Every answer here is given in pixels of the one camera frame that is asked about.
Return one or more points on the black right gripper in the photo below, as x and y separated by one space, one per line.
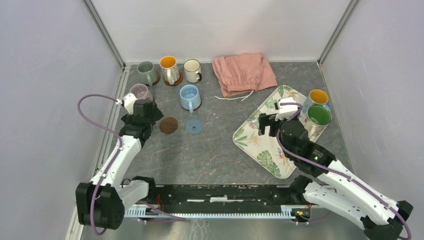
264 120

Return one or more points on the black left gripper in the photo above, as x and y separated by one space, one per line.
156 114

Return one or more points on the floral leaf print tray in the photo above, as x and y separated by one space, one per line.
264 149

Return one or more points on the dark brown wooden coaster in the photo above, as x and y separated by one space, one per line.
168 125

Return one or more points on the lilac ceramic mug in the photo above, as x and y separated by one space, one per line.
141 92

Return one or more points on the floral mug green inside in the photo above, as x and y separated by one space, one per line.
315 120

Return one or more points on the blue butterfly mug orange inside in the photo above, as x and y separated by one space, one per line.
316 97

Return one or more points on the grey green ceramic mug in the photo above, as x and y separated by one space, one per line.
145 67

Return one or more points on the light blue ceramic mug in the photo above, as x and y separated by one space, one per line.
189 93

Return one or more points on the white mug orange inside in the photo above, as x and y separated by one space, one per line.
170 69

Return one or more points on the white mug black rim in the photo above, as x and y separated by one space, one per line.
192 70

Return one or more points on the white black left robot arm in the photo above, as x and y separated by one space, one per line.
113 171

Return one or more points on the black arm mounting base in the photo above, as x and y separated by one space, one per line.
227 199

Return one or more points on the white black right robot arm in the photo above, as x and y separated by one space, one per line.
380 217

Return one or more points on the light blue round coaster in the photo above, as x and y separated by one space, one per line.
194 126

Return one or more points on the pink folded cloth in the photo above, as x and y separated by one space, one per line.
243 74

